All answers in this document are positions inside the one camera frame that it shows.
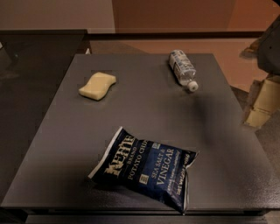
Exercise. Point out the yellow sponge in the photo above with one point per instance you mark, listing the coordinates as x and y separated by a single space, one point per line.
97 86

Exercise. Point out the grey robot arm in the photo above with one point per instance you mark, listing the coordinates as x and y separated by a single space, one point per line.
264 95

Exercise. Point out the clear plastic water bottle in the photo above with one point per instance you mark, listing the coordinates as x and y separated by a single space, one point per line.
183 69

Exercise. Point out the blue potato chips bag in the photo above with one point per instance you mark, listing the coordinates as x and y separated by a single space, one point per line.
156 170

